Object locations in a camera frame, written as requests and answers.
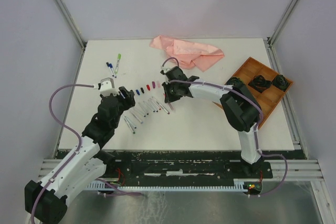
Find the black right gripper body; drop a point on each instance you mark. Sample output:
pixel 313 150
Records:
pixel 171 93

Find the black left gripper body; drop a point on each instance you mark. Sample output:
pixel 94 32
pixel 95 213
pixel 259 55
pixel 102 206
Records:
pixel 127 102

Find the green-tipped white pen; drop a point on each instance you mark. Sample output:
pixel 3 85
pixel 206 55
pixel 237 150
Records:
pixel 132 129

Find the light green capped pen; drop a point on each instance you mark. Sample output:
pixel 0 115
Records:
pixel 117 63

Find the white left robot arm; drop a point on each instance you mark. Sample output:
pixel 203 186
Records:
pixel 48 199

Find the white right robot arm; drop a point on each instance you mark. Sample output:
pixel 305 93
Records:
pixel 242 110

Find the pink cloth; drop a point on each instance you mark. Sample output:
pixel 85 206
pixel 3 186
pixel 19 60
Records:
pixel 189 54

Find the green black coiled bundle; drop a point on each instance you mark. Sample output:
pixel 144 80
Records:
pixel 235 81

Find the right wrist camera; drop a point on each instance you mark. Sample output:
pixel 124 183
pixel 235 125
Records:
pixel 164 70

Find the black mounting base plate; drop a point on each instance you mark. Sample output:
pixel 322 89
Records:
pixel 182 168

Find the white cable duct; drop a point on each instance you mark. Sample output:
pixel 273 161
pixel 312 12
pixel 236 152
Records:
pixel 100 186

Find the aluminium frame post left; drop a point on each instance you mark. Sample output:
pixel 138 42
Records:
pixel 70 22

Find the aluminium frame post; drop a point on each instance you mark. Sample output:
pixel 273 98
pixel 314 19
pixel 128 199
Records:
pixel 289 10
pixel 70 22

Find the aluminium frame post right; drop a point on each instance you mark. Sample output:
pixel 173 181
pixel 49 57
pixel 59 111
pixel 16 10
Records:
pixel 289 10

